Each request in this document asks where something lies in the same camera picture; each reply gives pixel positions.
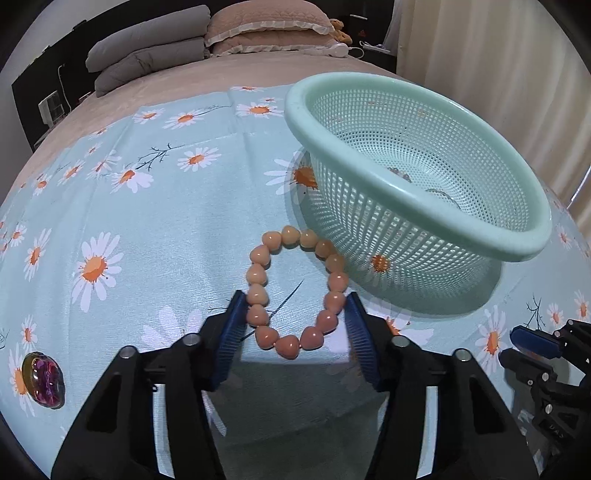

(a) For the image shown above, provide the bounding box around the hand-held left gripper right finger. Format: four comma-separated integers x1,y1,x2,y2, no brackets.
344,292,541,480

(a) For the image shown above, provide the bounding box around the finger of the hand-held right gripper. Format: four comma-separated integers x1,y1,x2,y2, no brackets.
500,348,561,393
510,319,591,365

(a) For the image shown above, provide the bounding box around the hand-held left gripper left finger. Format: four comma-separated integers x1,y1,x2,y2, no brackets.
51,290,250,480

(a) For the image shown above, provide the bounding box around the peach heart bead bracelet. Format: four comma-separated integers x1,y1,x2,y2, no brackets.
245,224,350,361

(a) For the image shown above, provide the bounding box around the purple iridescent gem stone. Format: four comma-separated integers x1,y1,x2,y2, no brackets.
21,352,64,409

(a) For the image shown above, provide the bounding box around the green plastic mesh basket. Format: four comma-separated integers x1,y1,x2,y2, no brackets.
284,74,553,311

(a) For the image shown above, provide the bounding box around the daisy printed blue cloth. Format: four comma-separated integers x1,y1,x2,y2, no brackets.
0,78,591,480

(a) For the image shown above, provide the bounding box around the beige bed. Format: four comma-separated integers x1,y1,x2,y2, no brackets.
18,48,399,190

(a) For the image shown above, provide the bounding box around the cream curtain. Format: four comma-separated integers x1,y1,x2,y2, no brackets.
394,0,591,224

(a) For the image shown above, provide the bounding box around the black nightstand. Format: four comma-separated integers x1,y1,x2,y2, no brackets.
348,44,398,75

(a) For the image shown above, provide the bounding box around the grey folded quilt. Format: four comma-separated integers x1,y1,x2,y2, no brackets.
87,4,212,73
95,37,208,99

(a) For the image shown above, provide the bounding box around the pink ruffled pillow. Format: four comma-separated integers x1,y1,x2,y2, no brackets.
205,28,342,59
205,0,335,48

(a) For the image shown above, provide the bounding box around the brown teddy bear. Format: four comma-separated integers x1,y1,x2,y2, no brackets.
329,18,352,45

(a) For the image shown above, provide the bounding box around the black headboard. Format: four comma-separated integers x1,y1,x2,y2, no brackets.
11,0,398,153

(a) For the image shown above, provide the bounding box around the white charging cable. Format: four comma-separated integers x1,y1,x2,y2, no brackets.
58,65,71,112

